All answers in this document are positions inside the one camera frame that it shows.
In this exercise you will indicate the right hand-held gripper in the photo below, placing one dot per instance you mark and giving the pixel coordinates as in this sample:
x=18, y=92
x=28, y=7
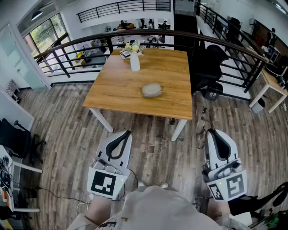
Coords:
x=234, y=186

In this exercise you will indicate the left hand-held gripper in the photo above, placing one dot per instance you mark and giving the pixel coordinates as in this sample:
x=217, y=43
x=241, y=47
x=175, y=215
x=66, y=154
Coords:
x=103, y=184

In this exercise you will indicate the thin wooden stick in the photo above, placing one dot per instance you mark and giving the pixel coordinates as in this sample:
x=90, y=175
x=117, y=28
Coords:
x=204, y=111

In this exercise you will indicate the grey glasses case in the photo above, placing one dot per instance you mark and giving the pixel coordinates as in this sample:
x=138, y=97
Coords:
x=151, y=90

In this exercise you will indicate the person's left forearm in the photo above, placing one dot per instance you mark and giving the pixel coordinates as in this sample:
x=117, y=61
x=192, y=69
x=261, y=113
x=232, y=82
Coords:
x=97, y=211

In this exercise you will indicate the person's right forearm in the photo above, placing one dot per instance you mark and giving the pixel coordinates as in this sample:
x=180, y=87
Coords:
x=218, y=210

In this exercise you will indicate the white table leg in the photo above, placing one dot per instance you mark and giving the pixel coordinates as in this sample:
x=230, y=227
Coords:
x=101, y=120
x=178, y=130

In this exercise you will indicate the person's left beige shoe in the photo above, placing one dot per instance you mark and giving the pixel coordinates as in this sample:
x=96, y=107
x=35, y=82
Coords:
x=142, y=184

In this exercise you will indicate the person's beige shoe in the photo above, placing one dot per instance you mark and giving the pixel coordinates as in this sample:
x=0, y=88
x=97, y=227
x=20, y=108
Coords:
x=142, y=184
x=163, y=185

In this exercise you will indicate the white waste bin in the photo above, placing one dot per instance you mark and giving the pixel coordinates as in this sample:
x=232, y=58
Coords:
x=258, y=106

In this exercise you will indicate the person's right beige shoe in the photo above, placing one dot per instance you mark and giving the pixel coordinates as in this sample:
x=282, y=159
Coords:
x=163, y=185

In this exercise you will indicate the black bin with white print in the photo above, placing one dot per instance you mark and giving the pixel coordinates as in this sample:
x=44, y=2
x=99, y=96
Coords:
x=212, y=94

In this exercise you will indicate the person's beige printed shirt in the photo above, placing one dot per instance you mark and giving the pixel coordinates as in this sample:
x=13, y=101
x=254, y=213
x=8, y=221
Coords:
x=157, y=211

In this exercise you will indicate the wooden side desk white legs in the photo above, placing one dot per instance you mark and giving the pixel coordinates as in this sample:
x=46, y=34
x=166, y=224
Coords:
x=273, y=83

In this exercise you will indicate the black mesh office chair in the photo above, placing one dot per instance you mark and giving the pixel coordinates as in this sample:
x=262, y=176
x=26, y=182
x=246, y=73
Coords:
x=209, y=67

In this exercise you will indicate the white ceramic vase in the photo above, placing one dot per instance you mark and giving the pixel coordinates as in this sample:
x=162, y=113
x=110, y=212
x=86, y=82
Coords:
x=135, y=64

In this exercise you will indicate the stack of books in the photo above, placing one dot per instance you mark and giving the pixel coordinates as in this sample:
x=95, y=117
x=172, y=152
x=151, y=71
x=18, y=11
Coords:
x=124, y=54

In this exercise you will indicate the black swivel office chair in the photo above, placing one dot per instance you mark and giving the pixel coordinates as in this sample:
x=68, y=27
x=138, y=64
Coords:
x=15, y=139

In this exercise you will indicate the black standing fan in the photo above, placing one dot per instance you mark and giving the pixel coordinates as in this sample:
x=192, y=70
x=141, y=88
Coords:
x=86, y=50

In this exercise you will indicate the black railing with wooden handrail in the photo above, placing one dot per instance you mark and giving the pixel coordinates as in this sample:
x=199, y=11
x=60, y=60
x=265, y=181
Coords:
x=109, y=43

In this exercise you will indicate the patterned white bench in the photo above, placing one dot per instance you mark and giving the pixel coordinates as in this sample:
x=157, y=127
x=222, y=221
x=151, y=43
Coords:
x=11, y=88

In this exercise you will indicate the large dark-framed window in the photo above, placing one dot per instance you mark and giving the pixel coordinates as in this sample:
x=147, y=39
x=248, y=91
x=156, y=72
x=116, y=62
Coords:
x=42, y=33

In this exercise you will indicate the black balcony railing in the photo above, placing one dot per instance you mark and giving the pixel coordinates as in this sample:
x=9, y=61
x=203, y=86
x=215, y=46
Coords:
x=126, y=6

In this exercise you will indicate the black dome pendant lamp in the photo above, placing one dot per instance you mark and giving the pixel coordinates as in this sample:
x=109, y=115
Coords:
x=36, y=15

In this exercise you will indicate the white metal-frame desk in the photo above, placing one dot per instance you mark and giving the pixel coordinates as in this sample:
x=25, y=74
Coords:
x=27, y=166

